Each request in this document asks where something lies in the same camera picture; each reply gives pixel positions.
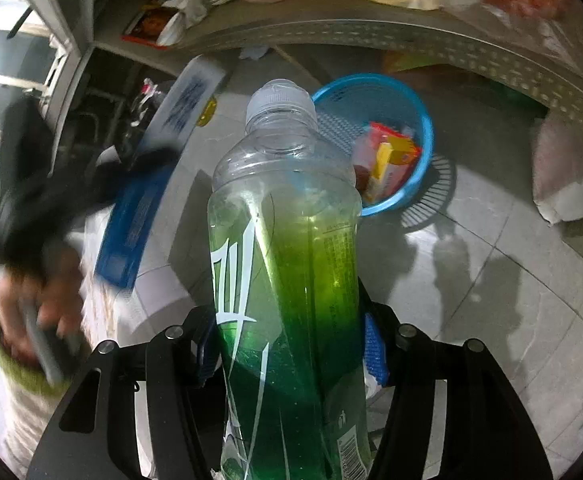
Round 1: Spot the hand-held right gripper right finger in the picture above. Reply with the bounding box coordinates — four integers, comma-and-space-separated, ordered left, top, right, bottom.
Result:
359, 280, 555, 480

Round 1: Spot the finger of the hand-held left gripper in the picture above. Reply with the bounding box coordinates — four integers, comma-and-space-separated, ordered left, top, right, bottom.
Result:
99, 142, 181, 203

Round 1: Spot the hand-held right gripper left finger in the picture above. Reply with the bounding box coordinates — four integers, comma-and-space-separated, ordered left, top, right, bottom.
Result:
26, 305, 225, 480

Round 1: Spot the blue toothpaste box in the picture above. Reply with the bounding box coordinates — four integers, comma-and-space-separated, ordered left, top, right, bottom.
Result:
94, 55, 227, 288

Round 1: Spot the green plastic bottle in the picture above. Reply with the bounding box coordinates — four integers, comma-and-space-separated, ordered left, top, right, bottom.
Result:
206, 79, 372, 480

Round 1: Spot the red snack packet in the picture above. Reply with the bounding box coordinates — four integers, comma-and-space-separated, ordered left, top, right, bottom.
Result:
350, 121, 422, 196

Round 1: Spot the blue plastic basket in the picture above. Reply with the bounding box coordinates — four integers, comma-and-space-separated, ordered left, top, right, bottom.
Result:
309, 74, 435, 218

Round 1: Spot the person's left forearm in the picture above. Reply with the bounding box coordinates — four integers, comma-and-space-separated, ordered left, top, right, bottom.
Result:
0, 317, 97, 466

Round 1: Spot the person's left hand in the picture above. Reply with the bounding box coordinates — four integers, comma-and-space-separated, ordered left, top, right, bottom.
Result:
0, 245, 90, 376

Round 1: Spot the red picture card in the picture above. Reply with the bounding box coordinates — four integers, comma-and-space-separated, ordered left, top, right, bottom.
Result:
122, 5, 172, 48

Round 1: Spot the pinkish white plastic bag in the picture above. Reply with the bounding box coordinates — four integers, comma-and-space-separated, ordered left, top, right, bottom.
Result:
531, 115, 583, 226

